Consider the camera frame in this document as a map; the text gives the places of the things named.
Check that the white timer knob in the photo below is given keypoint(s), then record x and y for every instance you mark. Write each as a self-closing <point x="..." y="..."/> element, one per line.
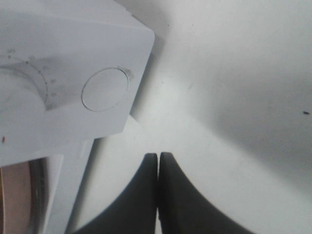
<point x="21" y="106"/>

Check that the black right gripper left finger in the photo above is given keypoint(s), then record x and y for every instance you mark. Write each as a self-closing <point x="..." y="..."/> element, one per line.
<point x="134" y="210"/>

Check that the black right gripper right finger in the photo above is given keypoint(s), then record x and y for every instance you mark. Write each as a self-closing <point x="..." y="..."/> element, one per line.
<point x="183" y="209"/>

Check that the pink round plate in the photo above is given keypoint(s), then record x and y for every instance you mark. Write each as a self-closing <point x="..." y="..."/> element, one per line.
<point x="16" y="197"/>

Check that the white microwave oven body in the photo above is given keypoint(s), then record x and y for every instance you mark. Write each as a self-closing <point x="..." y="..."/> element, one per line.
<point x="60" y="44"/>

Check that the round white door-release button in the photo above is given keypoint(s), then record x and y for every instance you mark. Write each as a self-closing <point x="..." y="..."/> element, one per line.
<point x="104" y="89"/>

